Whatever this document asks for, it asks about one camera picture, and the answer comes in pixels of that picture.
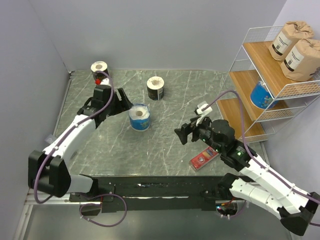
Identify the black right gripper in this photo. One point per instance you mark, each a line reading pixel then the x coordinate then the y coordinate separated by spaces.
pixel 187 128

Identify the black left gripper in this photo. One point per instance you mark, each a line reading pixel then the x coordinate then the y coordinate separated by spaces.
pixel 123 105

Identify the blue roll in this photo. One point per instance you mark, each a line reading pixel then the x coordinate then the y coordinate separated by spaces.
pixel 261 97
pixel 139 117

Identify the brown paper roll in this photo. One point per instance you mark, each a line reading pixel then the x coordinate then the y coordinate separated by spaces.
pixel 289 35
pixel 302 61

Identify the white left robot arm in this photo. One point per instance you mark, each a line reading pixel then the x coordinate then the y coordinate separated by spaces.
pixel 47 169

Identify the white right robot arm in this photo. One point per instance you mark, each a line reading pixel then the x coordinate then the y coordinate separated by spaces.
pixel 295 208

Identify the red toothpaste box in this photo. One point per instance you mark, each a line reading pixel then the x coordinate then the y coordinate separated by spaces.
pixel 203 158

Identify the black wrapped roll, centre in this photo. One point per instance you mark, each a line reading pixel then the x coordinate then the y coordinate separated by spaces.
pixel 155 88

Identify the black wrapped roll, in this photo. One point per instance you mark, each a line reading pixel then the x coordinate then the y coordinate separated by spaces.
pixel 155 88
pixel 99 70

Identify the black wrapped roll, back left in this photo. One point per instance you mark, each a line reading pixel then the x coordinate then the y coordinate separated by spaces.
pixel 99 70

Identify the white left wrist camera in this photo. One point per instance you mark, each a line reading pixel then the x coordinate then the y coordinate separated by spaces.
pixel 103 82

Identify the white wire wooden shelf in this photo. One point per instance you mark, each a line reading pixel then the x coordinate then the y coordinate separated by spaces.
pixel 253 62

